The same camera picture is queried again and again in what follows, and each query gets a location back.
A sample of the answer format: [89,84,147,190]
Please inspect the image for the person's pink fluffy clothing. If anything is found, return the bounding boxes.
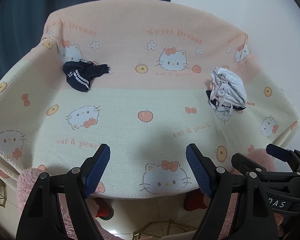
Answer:
[16,147,285,240]

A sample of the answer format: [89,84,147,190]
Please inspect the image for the dark teal curtain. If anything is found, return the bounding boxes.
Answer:
[0,0,178,88]

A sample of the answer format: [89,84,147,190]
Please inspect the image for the crumpled white garment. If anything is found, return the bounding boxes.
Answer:
[206,67,248,113]

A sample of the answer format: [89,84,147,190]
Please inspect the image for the cartoon cat printed blanket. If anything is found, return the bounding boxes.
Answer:
[0,2,300,200]

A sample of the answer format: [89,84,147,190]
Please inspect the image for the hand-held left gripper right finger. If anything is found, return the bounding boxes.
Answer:
[186,144,278,240]

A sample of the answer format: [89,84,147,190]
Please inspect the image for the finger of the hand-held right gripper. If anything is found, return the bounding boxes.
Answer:
[266,143,300,167]
[231,152,296,178]

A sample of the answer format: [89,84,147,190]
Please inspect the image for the navy shorts with white stripes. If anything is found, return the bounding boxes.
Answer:
[62,59,113,92]

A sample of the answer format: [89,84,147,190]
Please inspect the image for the red slipper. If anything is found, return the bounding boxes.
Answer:
[91,197,114,221]
[183,189,208,212]

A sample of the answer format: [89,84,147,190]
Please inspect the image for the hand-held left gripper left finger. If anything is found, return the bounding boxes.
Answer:
[16,144,111,240]

